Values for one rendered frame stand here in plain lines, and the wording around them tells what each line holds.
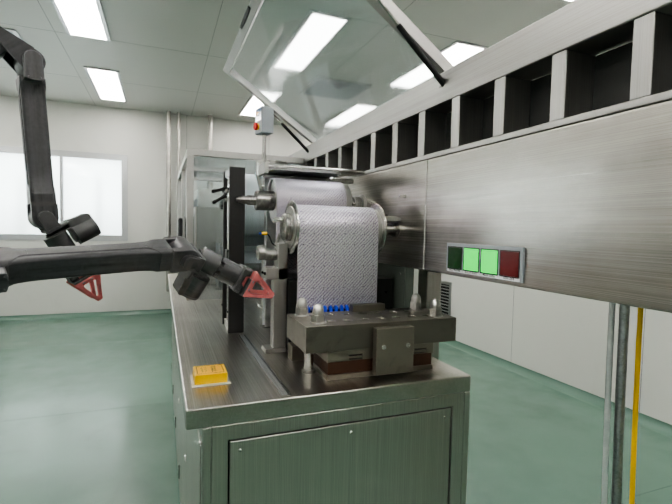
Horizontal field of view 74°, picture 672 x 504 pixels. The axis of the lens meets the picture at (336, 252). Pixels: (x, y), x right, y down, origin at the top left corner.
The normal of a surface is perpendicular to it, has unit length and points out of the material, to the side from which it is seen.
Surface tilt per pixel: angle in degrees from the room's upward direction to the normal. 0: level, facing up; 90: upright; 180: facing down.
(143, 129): 90
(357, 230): 90
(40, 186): 79
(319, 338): 90
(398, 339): 90
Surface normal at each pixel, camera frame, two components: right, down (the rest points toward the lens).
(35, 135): 0.65, 0.06
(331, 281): 0.36, 0.06
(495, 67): -0.93, 0.00
